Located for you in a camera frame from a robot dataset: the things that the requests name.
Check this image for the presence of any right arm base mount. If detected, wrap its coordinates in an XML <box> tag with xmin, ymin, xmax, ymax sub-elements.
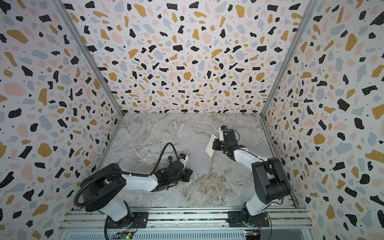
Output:
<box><xmin>227</xmin><ymin>211</ymin><xmax>270</xmax><ymax>228</ymax></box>

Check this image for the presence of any pale lilac envelope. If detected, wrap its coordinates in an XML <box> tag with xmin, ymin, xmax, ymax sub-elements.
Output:
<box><xmin>190</xmin><ymin>144</ymin><xmax>212</xmax><ymax>175</ymax></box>

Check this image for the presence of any blue white glue stick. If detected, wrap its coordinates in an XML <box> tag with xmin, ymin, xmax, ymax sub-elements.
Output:
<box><xmin>168</xmin><ymin>156</ymin><xmax>173</xmax><ymax>166</ymax></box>

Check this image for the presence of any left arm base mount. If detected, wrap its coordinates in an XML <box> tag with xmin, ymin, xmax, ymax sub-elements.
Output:
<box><xmin>106</xmin><ymin>212</ymin><xmax>149</xmax><ymax>230</ymax></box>

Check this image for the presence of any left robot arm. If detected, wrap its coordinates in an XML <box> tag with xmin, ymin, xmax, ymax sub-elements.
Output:
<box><xmin>74</xmin><ymin>160</ymin><xmax>193</xmax><ymax>222</ymax></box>

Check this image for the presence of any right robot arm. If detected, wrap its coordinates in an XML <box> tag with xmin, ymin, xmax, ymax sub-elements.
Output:
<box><xmin>212</xmin><ymin>126</ymin><xmax>292</xmax><ymax>217</ymax></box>

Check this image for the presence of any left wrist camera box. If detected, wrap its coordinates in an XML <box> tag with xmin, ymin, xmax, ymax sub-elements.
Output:
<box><xmin>179</xmin><ymin>154</ymin><xmax>189</xmax><ymax>166</ymax></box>

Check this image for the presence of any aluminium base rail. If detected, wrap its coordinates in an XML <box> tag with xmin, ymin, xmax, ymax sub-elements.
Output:
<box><xmin>59</xmin><ymin>207</ymin><xmax>317</xmax><ymax>240</ymax></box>

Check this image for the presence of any black corrugated cable conduit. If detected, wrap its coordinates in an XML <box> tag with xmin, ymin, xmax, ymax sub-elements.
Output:
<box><xmin>73</xmin><ymin>142</ymin><xmax>179</xmax><ymax>240</ymax></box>

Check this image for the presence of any beige decorated letter paper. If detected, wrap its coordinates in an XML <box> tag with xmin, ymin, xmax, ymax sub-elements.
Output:
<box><xmin>205</xmin><ymin>134</ymin><xmax>217</xmax><ymax>158</ymax></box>

